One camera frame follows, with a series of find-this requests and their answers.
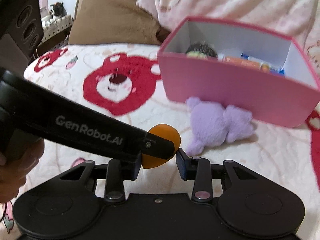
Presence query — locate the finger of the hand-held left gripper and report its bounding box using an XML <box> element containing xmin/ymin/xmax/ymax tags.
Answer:
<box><xmin>140</xmin><ymin>130</ymin><xmax>175</xmax><ymax>161</ymax></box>

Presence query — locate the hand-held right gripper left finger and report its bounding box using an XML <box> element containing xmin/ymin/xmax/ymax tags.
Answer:
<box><xmin>59</xmin><ymin>154</ymin><xmax>142</xmax><ymax>203</ymax></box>

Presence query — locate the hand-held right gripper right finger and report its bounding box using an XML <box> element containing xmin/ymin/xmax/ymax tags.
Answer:
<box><xmin>176</xmin><ymin>148</ymin><xmax>260</xmax><ymax>203</ymax></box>

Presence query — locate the orange ball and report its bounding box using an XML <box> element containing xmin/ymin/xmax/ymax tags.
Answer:
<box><xmin>141</xmin><ymin>123</ymin><xmax>181</xmax><ymax>170</ymax></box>

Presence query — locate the pink cardboard box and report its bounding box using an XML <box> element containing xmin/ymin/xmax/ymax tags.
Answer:
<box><xmin>157</xmin><ymin>16</ymin><xmax>320</xmax><ymax>129</ymax></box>

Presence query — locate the white packet with coloured print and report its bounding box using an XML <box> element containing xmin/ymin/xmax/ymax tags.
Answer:
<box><xmin>217</xmin><ymin>53</ymin><xmax>271</xmax><ymax>72</ymax></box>

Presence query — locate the person's left hand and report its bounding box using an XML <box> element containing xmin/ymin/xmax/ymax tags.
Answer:
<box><xmin>0</xmin><ymin>138</ymin><xmax>46</xmax><ymax>203</ymax></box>

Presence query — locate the bear print bed sheet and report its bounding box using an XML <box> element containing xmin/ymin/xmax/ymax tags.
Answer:
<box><xmin>0</xmin><ymin>44</ymin><xmax>320</xmax><ymax>240</ymax></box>

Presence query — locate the purple plush toy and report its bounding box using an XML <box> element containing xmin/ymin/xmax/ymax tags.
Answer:
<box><xmin>185</xmin><ymin>97</ymin><xmax>254</xmax><ymax>156</ymax></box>

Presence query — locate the side table with patterned cloth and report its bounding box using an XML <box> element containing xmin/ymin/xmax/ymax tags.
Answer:
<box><xmin>37</xmin><ymin>15</ymin><xmax>74</xmax><ymax>51</ymax></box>

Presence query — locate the black and white cat figure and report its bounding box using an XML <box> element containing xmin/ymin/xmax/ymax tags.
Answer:
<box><xmin>49</xmin><ymin>2</ymin><xmax>68</xmax><ymax>22</ymax></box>

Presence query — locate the brown pillow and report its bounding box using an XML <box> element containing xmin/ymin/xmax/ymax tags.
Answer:
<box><xmin>68</xmin><ymin>0</ymin><xmax>171</xmax><ymax>46</ymax></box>

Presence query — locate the pink printed blanket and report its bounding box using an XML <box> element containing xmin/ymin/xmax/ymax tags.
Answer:
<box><xmin>136</xmin><ymin>0</ymin><xmax>320</xmax><ymax>87</ymax></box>

